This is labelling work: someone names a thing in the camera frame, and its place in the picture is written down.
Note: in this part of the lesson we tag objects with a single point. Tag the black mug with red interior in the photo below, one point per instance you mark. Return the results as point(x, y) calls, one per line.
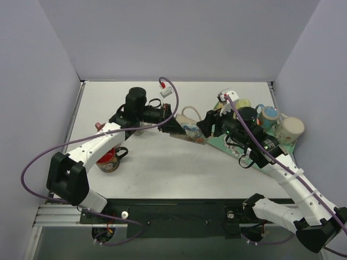
point(111, 160)

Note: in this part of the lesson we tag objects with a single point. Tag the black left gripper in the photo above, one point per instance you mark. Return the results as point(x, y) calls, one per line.
point(166, 117)

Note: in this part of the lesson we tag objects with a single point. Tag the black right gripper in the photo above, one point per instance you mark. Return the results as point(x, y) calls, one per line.
point(212, 123)

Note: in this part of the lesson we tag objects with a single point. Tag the cream cat cartoon mug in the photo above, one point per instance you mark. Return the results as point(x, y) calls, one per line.
point(288, 129)

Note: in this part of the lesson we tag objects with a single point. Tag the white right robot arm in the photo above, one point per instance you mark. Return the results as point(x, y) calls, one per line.
point(315, 220)

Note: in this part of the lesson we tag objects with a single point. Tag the blue butterfly mug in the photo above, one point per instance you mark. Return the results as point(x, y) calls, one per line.
point(267, 116)

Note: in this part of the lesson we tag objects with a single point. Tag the green floral tray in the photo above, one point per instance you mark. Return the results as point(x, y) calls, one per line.
point(221, 143)

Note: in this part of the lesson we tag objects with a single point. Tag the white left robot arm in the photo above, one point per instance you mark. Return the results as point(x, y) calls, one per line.
point(67, 177)

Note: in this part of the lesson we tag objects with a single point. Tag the beige mug with red print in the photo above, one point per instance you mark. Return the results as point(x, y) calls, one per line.
point(141, 131)

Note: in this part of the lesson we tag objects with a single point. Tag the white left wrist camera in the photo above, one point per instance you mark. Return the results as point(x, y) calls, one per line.
point(165, 92)

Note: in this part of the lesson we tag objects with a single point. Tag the pink patterned mug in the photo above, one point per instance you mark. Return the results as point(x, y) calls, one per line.
point(99, 126)

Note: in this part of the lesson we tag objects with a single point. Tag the cream mug with sea print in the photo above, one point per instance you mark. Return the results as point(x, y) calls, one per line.
point(189, 125)

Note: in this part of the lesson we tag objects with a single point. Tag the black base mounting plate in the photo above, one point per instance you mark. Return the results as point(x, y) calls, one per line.
point(178, 218)

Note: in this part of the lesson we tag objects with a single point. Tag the lime green faceted mug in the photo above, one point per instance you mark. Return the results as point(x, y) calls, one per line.
point(242, 103)

